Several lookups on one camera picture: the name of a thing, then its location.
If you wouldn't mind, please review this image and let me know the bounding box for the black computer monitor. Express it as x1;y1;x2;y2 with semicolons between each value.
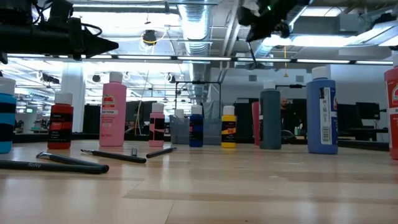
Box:
356;101;381;121
337;104;357;130
126;100;141;125
142;100;153;125

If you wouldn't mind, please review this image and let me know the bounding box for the person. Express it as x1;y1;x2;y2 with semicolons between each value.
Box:
280;98;301;134

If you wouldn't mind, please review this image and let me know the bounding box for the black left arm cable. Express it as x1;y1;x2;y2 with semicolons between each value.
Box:
81;22;104;37

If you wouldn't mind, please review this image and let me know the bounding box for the clear grey plastic bin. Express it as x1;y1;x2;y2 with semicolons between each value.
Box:
169;114;223;146

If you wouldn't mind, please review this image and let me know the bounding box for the silver ventilation duct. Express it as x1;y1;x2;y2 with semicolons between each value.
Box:
177;2;213;105

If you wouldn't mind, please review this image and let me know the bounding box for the long strip light rail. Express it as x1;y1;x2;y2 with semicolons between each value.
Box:
0;53;394;65

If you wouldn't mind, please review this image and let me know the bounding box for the white building column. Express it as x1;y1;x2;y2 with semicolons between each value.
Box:
60;61;86;133

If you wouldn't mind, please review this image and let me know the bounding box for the black cabinet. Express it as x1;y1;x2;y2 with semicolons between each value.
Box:
83;103;101;134

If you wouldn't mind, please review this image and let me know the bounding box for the small dark blue paint bottle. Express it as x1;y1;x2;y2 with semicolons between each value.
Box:
188;105;205;147

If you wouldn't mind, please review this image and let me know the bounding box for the black office desk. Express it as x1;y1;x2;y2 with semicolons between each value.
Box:
338;126;389;142

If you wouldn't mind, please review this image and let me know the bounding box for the large red paint bottle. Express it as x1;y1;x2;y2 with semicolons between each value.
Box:
384;51;398;161

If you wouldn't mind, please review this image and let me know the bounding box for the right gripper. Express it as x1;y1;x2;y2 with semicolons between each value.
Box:
238;0;292;43

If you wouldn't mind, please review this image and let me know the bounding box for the small pink paint bottle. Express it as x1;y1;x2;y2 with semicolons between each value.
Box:
148;102;166;147

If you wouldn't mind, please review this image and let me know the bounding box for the pink plastic cup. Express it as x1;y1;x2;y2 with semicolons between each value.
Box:
252;101;261;146

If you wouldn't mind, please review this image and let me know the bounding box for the small light blue paint bottle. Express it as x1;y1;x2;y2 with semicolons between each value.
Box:
0;77;18;154

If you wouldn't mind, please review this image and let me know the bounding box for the small red paint bottle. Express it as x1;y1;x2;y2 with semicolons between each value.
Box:
47;91;75;150

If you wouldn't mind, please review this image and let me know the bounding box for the large dark green paint bottle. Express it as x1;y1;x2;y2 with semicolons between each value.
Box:
259;80;282;150

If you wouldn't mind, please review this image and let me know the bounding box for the small yellow paint bottle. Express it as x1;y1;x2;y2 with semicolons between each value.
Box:
221;105;238;149

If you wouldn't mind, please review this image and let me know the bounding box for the large blue paint bottle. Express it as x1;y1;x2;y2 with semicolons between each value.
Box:
306;66;339;155

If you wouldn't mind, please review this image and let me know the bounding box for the large pink paint bottle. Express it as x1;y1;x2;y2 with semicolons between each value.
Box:
99;71;127;147

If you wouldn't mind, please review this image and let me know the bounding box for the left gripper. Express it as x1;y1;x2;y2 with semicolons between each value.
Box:
51;0;119;62

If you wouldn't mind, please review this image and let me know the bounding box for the black ceiling device yellow cable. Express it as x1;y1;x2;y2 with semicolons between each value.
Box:
138;26;169;47

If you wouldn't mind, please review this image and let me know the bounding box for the large black paint brush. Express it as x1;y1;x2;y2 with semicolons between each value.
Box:
0;159;110;175

